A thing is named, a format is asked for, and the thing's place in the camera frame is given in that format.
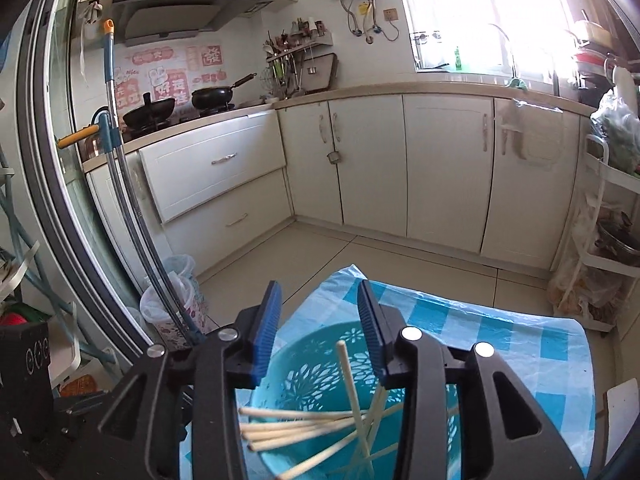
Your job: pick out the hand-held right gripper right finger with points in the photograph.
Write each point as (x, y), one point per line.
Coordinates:
(372, 330)

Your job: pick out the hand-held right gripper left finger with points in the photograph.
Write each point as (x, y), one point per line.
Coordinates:
(265, 335)

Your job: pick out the teal perforated plastic basket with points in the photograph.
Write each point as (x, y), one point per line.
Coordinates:
(310, 360)

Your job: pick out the bundle of wooden chopsticks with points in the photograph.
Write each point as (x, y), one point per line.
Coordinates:
(290, 430)

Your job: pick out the plastic-lined patterned trash bin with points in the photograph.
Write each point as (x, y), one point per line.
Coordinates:
(170, 305)

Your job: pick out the blue checked plastic tablecloth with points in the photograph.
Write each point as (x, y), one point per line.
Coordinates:
(500, 340)

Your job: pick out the cream base cabinets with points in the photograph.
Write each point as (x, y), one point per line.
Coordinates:
(440, 170)

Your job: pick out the cream drawer unit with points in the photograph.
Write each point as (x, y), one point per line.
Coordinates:
(210, 170)

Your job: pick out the hanging clear plastic bag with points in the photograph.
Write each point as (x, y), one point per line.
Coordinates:
(570, 270)

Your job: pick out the steel stovetop kettle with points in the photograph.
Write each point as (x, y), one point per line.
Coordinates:
(90, 146)

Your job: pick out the white rolling storage trolley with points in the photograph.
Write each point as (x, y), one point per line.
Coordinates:
(600, 260)

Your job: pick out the black frying pan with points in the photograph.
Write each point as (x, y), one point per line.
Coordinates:
(212, 97)

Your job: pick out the beige kitchen countertop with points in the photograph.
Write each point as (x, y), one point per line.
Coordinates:
(400, 87)

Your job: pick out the black wok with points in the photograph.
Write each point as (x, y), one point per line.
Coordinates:
(150, 112)

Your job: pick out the white cabinet door hanging bin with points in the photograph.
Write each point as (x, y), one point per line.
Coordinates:
(540, 135)

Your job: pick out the steel pot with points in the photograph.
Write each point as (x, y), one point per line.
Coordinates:
(620, 245)

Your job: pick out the dark rectangular tray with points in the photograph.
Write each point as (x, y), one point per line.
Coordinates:
(322, 72)

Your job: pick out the blue mop pole orange tip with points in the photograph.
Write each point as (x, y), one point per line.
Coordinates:
(111, 110)

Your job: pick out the green bottle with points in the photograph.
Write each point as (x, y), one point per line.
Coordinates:
(457, 60)

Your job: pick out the green dish cloth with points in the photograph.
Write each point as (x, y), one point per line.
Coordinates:
(517, 85)

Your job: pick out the curved metal faucet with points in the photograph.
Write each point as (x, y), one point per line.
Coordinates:
(512, 55)

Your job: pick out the plastic bag of greens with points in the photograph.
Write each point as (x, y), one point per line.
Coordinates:
(617, 130)

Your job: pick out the black range hood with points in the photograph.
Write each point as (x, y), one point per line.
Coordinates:
(175, 15)

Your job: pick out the bright kitchen window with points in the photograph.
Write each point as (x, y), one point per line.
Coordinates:
(475, 10)

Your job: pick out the stack of pots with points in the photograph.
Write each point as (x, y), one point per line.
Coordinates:
(590, 60)

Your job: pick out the white thermos jug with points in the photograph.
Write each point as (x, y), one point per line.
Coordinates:
(625, 85)

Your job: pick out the hanging white cloth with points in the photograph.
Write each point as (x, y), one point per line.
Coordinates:
(92, 12)

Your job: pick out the metal sliding door frame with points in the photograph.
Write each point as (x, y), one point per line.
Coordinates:
(50, 160)

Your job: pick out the red wall stickers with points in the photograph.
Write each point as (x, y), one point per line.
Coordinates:
(165, 80)

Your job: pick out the wall utensil rack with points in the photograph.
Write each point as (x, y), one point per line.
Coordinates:
(295, 50)

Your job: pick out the wall power outlet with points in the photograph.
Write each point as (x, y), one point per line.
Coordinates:
(390, 14)

